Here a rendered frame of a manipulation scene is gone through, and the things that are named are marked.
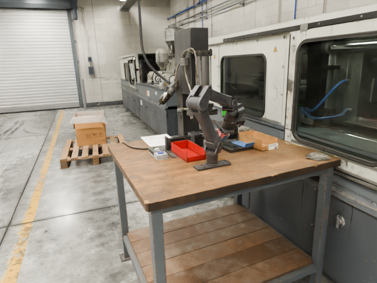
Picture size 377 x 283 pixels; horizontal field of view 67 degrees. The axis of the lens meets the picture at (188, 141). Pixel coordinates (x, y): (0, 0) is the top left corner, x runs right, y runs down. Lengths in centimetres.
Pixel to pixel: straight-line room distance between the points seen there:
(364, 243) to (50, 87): 1019
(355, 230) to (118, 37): 1009
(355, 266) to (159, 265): 115
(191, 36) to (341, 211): 139
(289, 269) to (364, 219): 52
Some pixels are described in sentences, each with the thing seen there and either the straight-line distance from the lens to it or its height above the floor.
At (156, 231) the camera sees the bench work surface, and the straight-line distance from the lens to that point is 129.
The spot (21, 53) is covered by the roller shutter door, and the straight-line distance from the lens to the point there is 1098.
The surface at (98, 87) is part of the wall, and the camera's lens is 1095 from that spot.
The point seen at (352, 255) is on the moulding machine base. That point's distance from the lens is 200.
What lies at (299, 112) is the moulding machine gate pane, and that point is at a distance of 203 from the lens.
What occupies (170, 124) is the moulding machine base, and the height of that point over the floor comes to 40.
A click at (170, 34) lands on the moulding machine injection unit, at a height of 203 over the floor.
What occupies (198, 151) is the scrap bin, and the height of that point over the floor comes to 92.
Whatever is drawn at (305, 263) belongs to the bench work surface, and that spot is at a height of 22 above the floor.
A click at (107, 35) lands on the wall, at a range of 1101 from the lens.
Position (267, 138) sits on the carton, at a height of 94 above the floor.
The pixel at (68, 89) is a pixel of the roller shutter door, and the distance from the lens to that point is 1089.
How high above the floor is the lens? 144
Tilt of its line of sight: 16 degrees down
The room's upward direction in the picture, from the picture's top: 2 degrees counter-clockwise
